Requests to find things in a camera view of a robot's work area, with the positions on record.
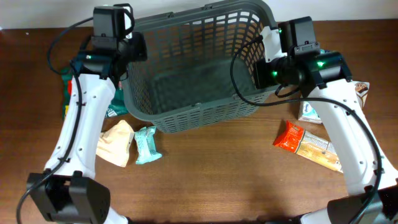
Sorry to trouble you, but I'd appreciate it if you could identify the mint green snack packet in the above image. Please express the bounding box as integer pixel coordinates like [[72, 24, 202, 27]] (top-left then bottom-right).
[[134, 126, 162, 165]]

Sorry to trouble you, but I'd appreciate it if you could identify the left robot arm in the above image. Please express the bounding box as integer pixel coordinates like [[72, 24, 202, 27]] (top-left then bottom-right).
[[24, 3, 147, 223]]

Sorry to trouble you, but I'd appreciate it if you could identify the beige crumpled snack bag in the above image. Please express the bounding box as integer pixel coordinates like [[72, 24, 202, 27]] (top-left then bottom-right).
[[96, 120, 134, 167]]

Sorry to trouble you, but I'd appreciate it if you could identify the green Nescafe coffee bag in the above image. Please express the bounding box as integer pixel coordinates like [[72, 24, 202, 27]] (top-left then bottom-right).
[[61, 67, 127, 119]]

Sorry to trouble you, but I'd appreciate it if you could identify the left black cable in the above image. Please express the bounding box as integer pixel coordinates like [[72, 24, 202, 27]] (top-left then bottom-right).
[[16, 17, 94, 224]]

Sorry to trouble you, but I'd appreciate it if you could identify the dark grey plastic basket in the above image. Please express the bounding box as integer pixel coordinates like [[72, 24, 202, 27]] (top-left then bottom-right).
[[122, 0, 277, 133]]

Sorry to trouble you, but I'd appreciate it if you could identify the orange spaghetti packet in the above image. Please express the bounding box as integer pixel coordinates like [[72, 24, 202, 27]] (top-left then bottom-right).
[[273, 121, 343, 174]]

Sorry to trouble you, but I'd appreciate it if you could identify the Kleenex tissue multipack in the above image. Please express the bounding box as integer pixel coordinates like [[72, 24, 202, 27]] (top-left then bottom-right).
[[298, 101, 322, 124]]

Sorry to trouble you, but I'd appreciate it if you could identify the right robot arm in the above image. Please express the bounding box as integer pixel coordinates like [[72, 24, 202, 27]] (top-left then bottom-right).
[[254, 17, 397, 223]]

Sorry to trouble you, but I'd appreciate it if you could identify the brown white pastry bag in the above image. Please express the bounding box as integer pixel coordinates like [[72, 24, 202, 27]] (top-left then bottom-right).
[[354, 82, 370, 108]]

